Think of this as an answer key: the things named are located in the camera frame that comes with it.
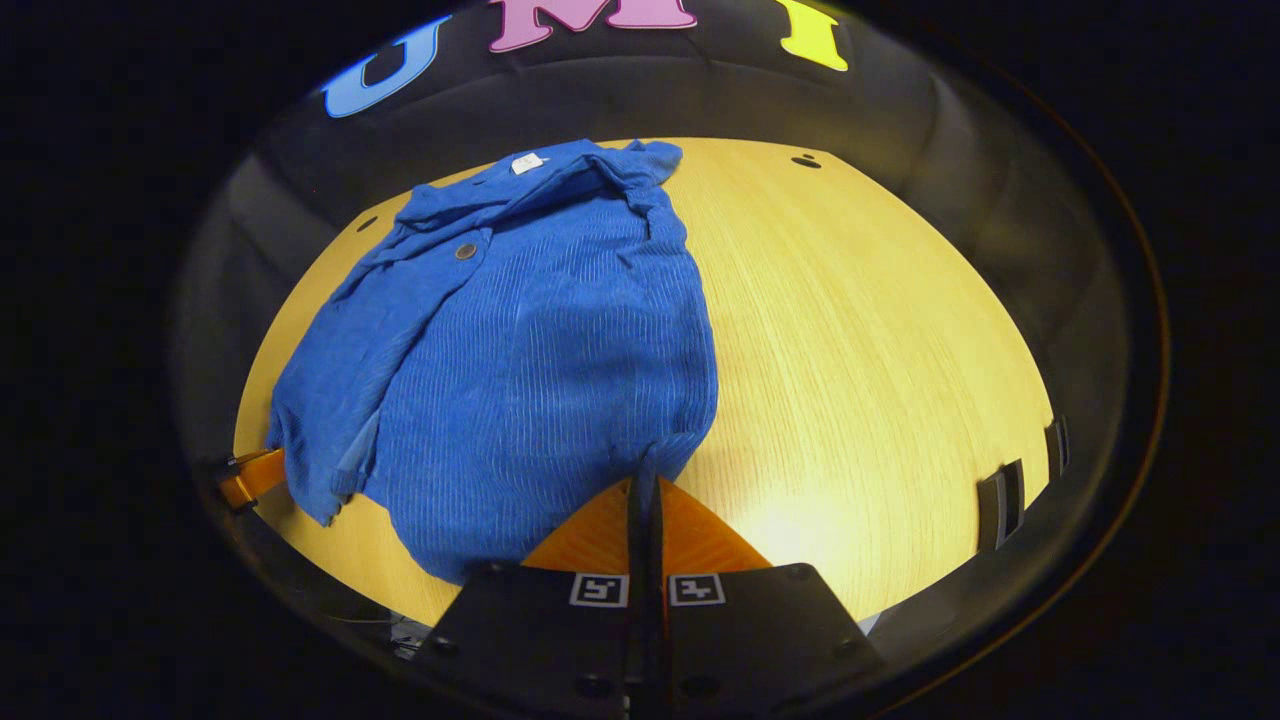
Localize blue corduroy shirt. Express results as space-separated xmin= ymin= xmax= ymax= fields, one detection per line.
xmin=266 ymin=138 xmax=721 ymax=586

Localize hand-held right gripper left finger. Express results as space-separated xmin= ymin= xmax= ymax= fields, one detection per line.
xmin=413 ymin=476 xmax=647 ymax=720

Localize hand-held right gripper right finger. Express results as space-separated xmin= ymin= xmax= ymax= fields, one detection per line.
xmin=648 ymin=476 xmax=888 ymax=720

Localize black backdrop cloth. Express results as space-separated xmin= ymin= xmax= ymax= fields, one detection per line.
xmin=175 ymin=0 xmax=1131 ymax=481

